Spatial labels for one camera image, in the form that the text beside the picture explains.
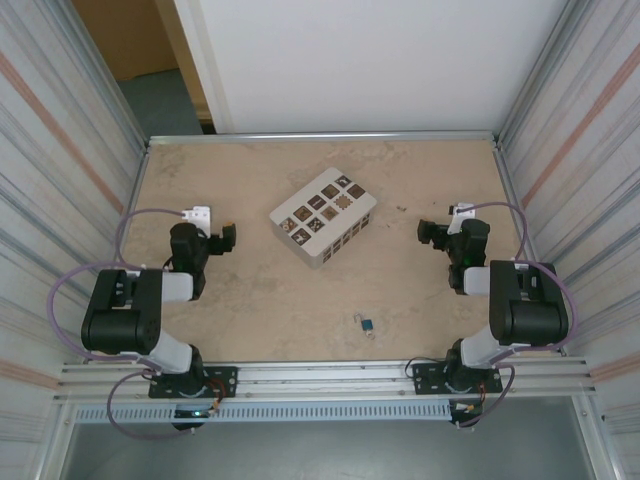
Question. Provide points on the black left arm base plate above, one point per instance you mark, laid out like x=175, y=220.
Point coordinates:
x=227, y=375

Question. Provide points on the aluminium frame post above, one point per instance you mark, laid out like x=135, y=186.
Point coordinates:
x=537, y=65
x=107, y=65

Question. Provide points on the aluminium table side rail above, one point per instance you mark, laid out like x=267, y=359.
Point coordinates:
x=136, y=190
x=514, y=200

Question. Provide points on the white box with wooden tiles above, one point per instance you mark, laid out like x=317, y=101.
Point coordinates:
x=322, y=220

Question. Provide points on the small blue padlock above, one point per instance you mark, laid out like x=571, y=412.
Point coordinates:
x=366, y=325

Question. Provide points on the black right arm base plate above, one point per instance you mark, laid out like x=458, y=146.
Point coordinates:
x=425, y=377

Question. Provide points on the white door frame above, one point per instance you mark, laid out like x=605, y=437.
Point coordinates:
x=200, y=60

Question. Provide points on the long aluminium table edge rail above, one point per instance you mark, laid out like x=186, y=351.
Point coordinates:
x=320, y=138

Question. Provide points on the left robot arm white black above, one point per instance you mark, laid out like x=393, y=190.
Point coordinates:
x=115, y=320

